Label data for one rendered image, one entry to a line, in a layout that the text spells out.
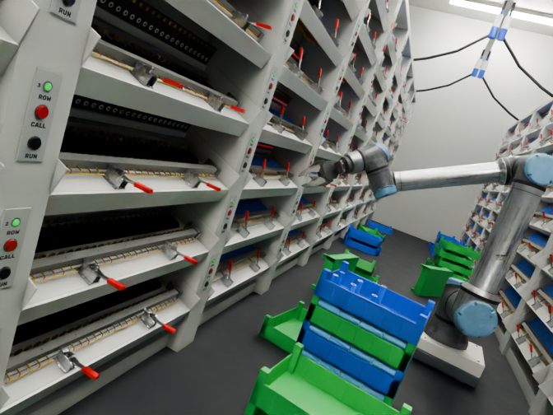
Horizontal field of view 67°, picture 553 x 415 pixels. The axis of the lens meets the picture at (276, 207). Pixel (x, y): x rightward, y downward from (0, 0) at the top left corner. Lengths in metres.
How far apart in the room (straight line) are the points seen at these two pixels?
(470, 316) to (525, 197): 0.49
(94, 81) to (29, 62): 0.11
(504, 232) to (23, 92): 1.60
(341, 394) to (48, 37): 0.93
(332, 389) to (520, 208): 1.04
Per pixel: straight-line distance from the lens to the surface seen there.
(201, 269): 1.27
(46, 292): 0.82
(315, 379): 1.13
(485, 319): 1.82
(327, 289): 1.22
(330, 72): 1.88
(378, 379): 1.24
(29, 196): 0.68
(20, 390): 0.92
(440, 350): 1.97
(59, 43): 0.65
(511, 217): 1.81
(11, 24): 0.63
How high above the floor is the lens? 0.72
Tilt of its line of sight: 9 degrees down
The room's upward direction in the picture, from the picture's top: 19 degrees clockwise
